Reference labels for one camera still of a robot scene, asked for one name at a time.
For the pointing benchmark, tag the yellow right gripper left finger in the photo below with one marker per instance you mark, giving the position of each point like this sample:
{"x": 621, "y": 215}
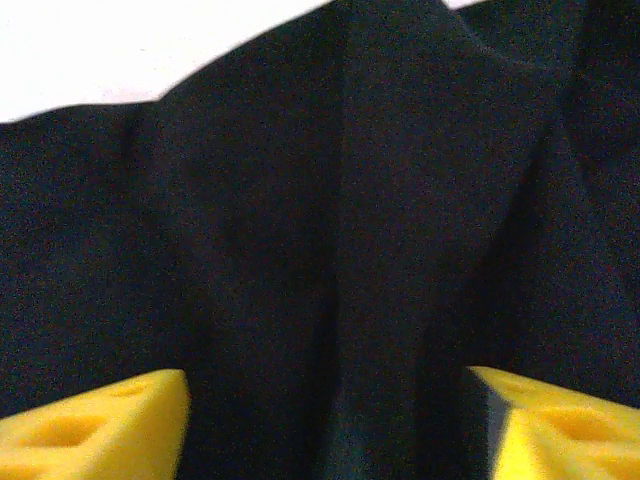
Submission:
{"x": 90, "y": 435}

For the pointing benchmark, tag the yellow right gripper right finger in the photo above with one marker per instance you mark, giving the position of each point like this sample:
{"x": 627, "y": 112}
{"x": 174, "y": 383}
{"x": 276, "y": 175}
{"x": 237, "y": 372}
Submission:
{"x": 575, "y": 440}

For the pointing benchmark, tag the black floral print t-shirt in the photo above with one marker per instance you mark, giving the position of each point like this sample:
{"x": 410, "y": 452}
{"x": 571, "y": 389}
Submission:
{"x": 320, "y": 225}

